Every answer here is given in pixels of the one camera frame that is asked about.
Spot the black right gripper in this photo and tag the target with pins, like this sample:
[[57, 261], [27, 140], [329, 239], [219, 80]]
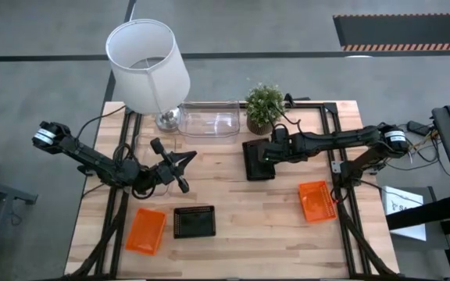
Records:
[[283, 148]]

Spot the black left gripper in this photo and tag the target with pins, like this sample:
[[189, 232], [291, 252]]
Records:
[[160, 173]]

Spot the black slotted plastic basket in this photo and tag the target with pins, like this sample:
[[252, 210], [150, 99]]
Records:
[[193, 222], [254, 171]]

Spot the orange slotted plastic basket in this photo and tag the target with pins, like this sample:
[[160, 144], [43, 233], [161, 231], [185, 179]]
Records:
[[145, 232], [316, 203]]

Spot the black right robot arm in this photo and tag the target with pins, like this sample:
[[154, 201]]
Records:
[[346, 138]]

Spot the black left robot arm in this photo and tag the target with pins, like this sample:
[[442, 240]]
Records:
[[92, 158]]

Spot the green potted plant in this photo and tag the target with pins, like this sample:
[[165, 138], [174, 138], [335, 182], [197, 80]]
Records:
[[264, 103]]

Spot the white shade table lamp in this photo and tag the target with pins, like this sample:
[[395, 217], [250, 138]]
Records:
[[147, 86]]

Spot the white printed box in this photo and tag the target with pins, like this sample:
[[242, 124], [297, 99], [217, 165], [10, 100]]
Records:
[[404, 195]]

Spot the black power adapter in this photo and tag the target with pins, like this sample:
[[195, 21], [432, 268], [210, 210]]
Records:
[[418, 128]]

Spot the black orange striped floor mat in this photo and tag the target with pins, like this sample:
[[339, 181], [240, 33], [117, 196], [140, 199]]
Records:
[[404, 31]]

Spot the silver metal bracket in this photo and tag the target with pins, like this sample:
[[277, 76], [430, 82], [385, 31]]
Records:
[[336, 167]]

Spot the black aluminium mount frame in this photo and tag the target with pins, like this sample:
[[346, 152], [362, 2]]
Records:
[[138, 123], [331, 107]]

